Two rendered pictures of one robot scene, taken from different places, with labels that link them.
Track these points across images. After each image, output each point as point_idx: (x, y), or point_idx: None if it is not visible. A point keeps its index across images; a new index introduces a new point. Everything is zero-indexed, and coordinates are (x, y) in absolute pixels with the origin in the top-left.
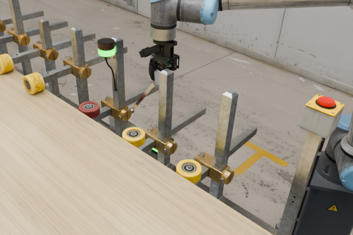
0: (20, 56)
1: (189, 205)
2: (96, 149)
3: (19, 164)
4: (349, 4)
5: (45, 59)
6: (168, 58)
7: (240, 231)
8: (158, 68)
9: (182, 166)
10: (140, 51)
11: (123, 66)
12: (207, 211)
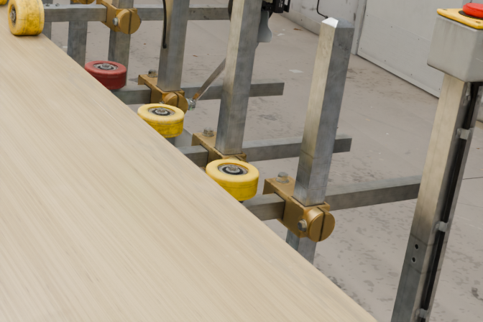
0: None
1: (194, 209)
2: (77, 113)
3: None
4: None
5: (70, 0)
6: None
7: (267, 259)
8: None
9: (220, 165)
10: None
11: None
12: (222, 223)
